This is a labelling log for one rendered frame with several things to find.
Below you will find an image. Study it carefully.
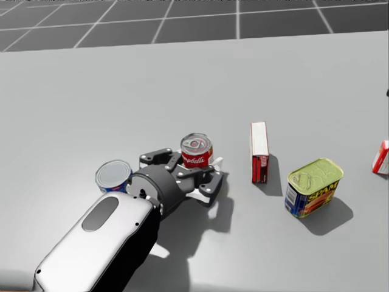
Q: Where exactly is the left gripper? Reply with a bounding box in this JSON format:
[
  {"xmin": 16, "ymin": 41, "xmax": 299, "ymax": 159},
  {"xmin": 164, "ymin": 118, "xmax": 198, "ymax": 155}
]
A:
[{"xmin": 127, "ymin": 147, "xmax": 225, "ymax": 221}]

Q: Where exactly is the red and white can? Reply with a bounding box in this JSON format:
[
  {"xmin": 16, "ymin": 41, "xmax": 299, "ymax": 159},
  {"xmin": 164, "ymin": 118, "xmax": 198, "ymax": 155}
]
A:
[{"xmin": 180, "ymin": 132, "xmax": 214, "ymax": 169}]

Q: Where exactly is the blue flat can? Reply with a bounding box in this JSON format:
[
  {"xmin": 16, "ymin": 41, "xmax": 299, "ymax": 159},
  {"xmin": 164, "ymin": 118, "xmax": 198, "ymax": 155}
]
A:
[{"xmin": 95, "ymin": 159, "xmax": 134, "ymax": 195}]

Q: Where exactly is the green and blue rectangular can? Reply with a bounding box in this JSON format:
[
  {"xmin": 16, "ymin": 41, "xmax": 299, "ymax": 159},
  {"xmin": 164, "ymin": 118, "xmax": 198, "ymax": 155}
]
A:
[{"xmin": 284, "ymin": 158, "xmax": 345, "ymax": 219}]

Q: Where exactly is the red and white carton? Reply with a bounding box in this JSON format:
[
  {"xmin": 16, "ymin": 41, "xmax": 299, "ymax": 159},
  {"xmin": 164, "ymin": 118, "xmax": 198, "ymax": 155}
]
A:
[{"xmin": 371, "ymin": 139, "xmax": 389, "ymax": 175}]

